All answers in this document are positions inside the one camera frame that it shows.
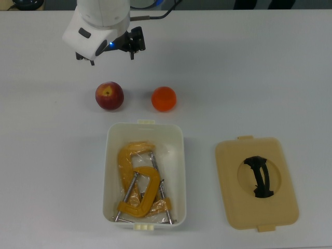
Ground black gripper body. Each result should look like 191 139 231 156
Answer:
110 30 133 52

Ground red apple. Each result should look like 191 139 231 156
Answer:
94 81 125 111

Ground orange fruit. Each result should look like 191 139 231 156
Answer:
151 86 177 113

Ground white plastic container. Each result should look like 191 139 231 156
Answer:
102 119 187 231

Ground beige container lid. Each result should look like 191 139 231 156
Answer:
214 135 300 233

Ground large yellow C-clamp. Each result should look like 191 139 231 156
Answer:
117 141 177 224

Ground clear plastic bag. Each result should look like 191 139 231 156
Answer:
118 141 179 224

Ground small yellow C-clamp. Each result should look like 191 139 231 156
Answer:
112 167 162 222

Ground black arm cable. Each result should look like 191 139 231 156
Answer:
129 0 183 21

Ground black lid handle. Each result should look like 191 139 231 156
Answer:
243 155 275 199

